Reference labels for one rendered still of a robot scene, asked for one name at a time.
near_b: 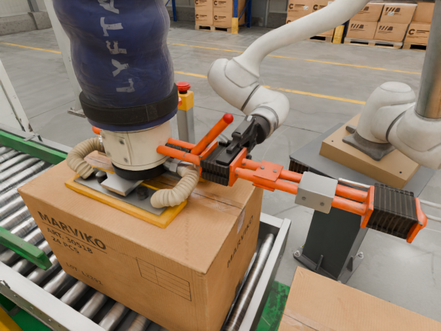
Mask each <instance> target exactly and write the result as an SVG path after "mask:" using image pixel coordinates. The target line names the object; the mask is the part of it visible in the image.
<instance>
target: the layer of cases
mask: <svg viewBox="0 0 441 331"><path fill-rule="evenodd" d="M277 331H441V322H438V321H436V320H433V319H430V318H428V317H425V316H423V315H420V314H418V313H415V312H413V311H410V310H408V309H405V308H403V307H400V306H398V305H395V304H393V303H390V302H387V301H385V300H383V299H380V298H377V297H375V296H372V295H370V294H367V293H365V292H362V291H360V290H357V289H355V288H352V287H350V286H347V285H345V284H342V283H340V282H337V281H335V280H332V279H330V278H327V277H325V276H322V275H319V274H317V273H314V272H312V271H309V270H307V269H304V268H302V267H299V266H297V268H296V270H295V274H294V277H293V281H292V283H291V287H290V290H289V293H288V297H287V300H286V303H285V307H284V309H283V313H282V317H281V320H280V323H279V327H278V330H277Z"/></svg>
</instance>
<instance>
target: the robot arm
mask: <svg viewBox="0 0 441 331"><path fill-rule="evenodd" d="M369 2H370V0H335V1H334V2H332V3H331V4H330V5H328V6H326V7H324V8H322V9H320V10H318V11H316V12H313V13H311V14H309V15H307V16H304V17H302V18H300V19H298V20H295V21H293V22H290V23H288V24H286V25H284V26H281V27H279V28H277V29H275V30H272V31H271V32H268V33H266V34H264V35H263V36H261V37H260V38H258V39H257V40H256V41H254V42H253V43H252V44H251V45H250V46H249V47H248V48H247V49H246V50H245V52H244V53H243V54H242V55H240V56H237V57H233V58H232V60H227V59H226V58H220V59H217V60H215V61H214V62H212V64H211V65H210V67H209V69H208V72H207V79H208V82H209V84H210V86H211V87H212V88H213V90H214V91H215V92H216V93H217V94H218V95H219V96H220V97H222V98H223V99H224V100H225V101H226V102H227V103H229V104H231V105H232V106H233V107H236V108H237V109H239V110H241V111H242V112H243V113H244V114H245V115H246V117H245V118H244V120H243V121H242V122H241V123H240V125H239V126H238V127H237V128H236V129H235V131H234V132H233V133H232V138H233V139H232V140H228V141H227V144H229V146H228V147H227V148H226V149H225V150H224V151H223V152H222V154H221V155H220V156H219V157H218V158H217V159H216V163H220V164H223V165H226V166H228V165H229V164H230V162H231V161H232V160H233V159H234V158H235V157H236V155H237V154H238V153H239V151H240V148H238V147H240V146H244V147H245V148H247V153H246V159H248V160H251V159H252V156H251V155H250V152H251V151H252V150H253V149H254V147H255V145H258V144H261V143H263V142H264V140H265V139H268V138H269V137H270V136H271V135H272V134H273V132H274V131H275V130H276V129H277V128H279V127H280V126H281V125H282V123H283V122H284V121H285V119H286V117H287V115H288V112H289V101H288V98H287V97H286V96H285V95H284V94H282V93H279V92H275V91H271V90H269V89H267V88H265V87H263V86H262V85H260V84H259V83H257V82H258V78H259V76H260V75H259V66H260V63H261V62H262V60H263V58H264V57H265V56H266V55H268V54H269V53H271V52H272V51H275V50H277V49H280V48H282V47H285V46H288V45H291V44H293V43H296V42H299V41H302V40H304V39H308V38H310V37H313V36H315V35H319V34H321V33H324V32H327V31H329V30H332V29H333V28H336V27H337V26H340V25H341V24H343V23H345V22H346V21H347V20H349V19H351V18H352V17H353V16H354V15H355V14H357V13H358V12H359V11H360V10H361V9H363V8H364V7H365V6H366V5H367V4H368V3H369ZM415 98H416V96H415V93H414V92H413V89H412V88H410V86H409V85H407V84H405V83H400V82H394V81H390V82H386V83H384V84H382V85H380V86H379V87H377V88H376V89H375V90H374V92H372V94H371V95H370V96H369V98H368V99H367V101H366V103H365V105H364V108H363V110H362V113H361V115H360V119H359V121H358V126H355V125H351V124H348V125H347V126H346V128H345V129H346V130H347V131H348V132H349V133H351V135H349V136H346V137H343V139H342V141H343V142H344V143H347V144H349V145H350V146H353V147H354V148H356V149H358V150H359V151H361V152H363V153H364V154H367V155H368V156H369V157H371V158H372V159H373V160H375V161H380V160H381V158H382V157H384V156H386V155H387V154H389V153H391V152H392V151H394V150H396V149H397V150H399V151H400V152H401V153H402V154H404V155H405V156H407V157H408V158H409V159H411V160H413V161H414V162H416V163H418V164H420V165H422V166H425V167H428V168H431V169H436V170H441V0H436V1H435V4H434V10H433V15H432V21H431V25H430V32H429V38H428V41H427V48H426V52H425V58H424V62H423V69H422V72H421V79H420V83H419V89H418V93H417V100H416V102H415Z"/></svg>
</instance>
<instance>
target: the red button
mask: <svg viewBox="0 0 441 331"><path fill-rule="evenodd" d="M176 85H177V87H178V93H179V94H187V90H189V88H190V84H189V83H188V82H185V81H180V82H178V83H176Z"/></svg>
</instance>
